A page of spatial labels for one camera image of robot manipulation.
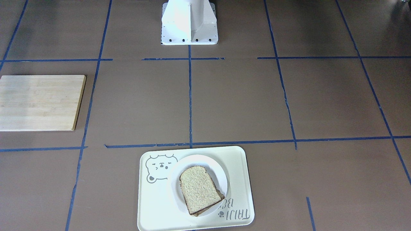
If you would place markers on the white round plate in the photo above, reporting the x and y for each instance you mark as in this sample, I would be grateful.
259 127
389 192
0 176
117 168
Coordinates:
173 187

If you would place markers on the bread slice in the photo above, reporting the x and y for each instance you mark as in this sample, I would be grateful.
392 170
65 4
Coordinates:
211 207
198 188

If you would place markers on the cream bear serving tray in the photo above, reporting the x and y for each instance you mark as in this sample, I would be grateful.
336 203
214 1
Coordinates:
154 211

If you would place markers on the wooden cutting board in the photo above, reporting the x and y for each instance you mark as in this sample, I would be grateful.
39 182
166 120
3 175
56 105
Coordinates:
40 102

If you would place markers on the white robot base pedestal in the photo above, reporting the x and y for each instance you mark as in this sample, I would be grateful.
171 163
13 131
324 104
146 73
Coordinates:
189 22

